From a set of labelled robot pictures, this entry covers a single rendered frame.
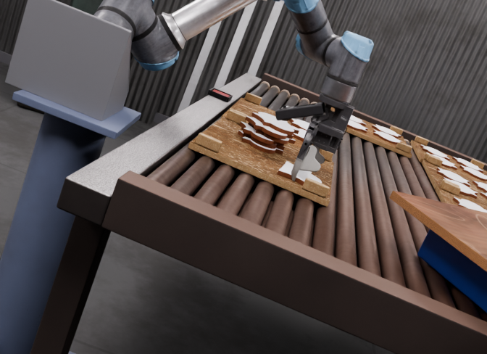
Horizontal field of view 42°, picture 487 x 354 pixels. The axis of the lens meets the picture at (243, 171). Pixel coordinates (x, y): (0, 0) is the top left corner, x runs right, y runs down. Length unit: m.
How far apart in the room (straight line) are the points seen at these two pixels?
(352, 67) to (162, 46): 0.59
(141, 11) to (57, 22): 0.24
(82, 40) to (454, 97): 4.03
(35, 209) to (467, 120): 4.13
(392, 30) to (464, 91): 0.75
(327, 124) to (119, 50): 0.53
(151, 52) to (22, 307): 0.79
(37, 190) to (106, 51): 0.42
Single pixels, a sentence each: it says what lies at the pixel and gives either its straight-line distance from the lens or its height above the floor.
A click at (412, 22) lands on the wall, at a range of 5.18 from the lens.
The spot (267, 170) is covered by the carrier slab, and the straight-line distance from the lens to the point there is 1.50.
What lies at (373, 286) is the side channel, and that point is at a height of 0.95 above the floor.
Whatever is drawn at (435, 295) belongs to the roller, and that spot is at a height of 0.91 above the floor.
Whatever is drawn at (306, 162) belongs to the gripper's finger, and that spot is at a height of 0.99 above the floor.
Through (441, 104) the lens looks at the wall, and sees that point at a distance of 5.30.
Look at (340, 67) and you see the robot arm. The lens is 1.47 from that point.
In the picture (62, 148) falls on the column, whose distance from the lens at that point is 1.70.
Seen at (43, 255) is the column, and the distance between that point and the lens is 1.83.
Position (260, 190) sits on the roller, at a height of 0.92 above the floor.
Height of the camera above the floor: 1.32
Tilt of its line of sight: 16 degrees down
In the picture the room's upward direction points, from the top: 22 degrees clockwise
